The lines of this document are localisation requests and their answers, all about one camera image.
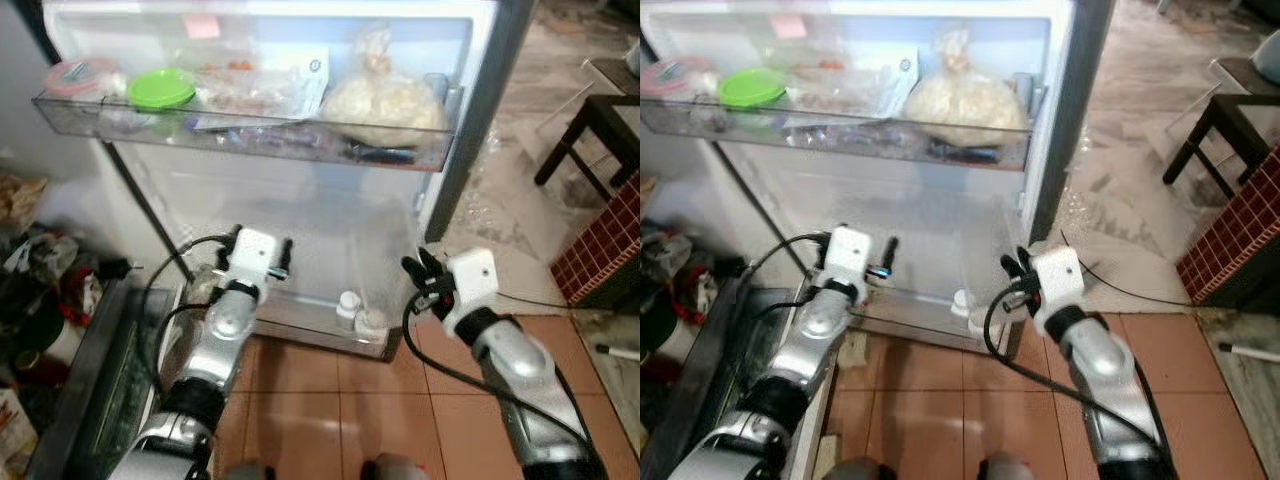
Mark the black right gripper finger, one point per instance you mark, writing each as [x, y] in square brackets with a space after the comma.
[1013, 273]
[416, 274]
[435, 266]
[1028, 266]

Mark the cream bottle with white cap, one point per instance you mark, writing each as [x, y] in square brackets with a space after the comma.
[961, 303]
[347, 310]

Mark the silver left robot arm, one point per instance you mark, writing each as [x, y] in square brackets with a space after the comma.
[810, 340]
[215, 340]

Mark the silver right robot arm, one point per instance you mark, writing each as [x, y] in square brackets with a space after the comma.
[520, 370]
[1105, 370]

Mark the white fridge door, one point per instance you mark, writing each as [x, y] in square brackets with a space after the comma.
[300, 220]
[900, 200]

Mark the stainless steel fridge cabinet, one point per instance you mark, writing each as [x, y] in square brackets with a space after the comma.
[90, 400]
[720, 400]

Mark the short clear door shelf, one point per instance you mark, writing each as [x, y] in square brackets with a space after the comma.
[930, 300]
[300, 300]

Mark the small white capped jar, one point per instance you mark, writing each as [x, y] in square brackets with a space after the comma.
[372, 322]

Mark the long clear door shelf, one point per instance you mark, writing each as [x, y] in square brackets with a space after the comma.
[250, 135]
[830, 125]

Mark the flat black packet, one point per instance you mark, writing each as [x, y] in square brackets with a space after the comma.
[380, 154]
[965, 152]

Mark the clear wrapped food package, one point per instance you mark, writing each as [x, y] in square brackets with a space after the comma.
[850, 88]
[260, 90]

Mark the red packet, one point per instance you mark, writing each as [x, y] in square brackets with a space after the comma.
[700, 300]
[78, 290]

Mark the container with green lid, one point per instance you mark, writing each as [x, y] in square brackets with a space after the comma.
[750, 88]
[160, 88]

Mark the plastic bag of white food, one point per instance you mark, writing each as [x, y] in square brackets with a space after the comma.
[385, 100]
[965, 100]

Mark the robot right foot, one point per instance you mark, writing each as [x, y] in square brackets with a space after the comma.
[395, 468]
[1005, 468]

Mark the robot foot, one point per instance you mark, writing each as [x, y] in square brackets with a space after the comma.
[858, 470]
[1005, 468]
[395, 468]

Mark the pile of plastic bags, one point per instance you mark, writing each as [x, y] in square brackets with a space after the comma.
[40, 260]
[665, 255]

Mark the white stick with black tip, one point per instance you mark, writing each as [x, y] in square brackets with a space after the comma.
[1250, 352]
[620, 352]

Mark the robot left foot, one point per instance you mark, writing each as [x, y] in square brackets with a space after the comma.
[858, 470]

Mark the pink sticky note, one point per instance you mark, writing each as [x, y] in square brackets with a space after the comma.
[788, 27]
[201, 27]

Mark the dark wooden stool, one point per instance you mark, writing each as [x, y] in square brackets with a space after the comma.
[1225, 120]
[590, 120]

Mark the container with pink lid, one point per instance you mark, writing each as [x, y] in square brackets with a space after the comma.
[665, 75]
[75, 75]

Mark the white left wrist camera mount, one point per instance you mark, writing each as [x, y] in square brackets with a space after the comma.
[848, 255]
[255, 255]

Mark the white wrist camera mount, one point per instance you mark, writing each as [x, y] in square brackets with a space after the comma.
[1058, 280]
[470, 280]
[848, 255]
[255, 255]

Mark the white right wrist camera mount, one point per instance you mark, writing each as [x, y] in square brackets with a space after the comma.
[470, 280]
[1058, 280]

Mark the low red tiled wall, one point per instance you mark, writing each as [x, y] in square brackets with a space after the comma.
[1235, 240]
[605, 250]

